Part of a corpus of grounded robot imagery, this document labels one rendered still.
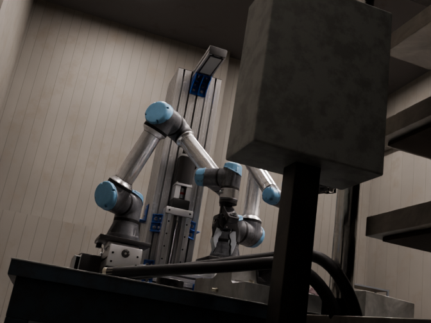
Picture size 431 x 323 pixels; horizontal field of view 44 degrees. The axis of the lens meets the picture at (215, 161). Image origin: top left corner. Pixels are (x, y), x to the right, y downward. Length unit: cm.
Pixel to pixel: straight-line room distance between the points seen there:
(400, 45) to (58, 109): 1027
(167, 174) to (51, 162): 849
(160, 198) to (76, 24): 979
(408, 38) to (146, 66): 1077
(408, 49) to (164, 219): 149
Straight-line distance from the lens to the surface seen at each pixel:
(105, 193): 233
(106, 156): 1123
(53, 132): 1129
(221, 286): 174
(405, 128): 136
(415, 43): 150
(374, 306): 185
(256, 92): 110
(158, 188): 268
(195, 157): 235
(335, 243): 138
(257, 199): 270
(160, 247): 256
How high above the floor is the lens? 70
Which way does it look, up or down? 18 degrees up
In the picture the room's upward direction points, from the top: 9 degrees clockwise
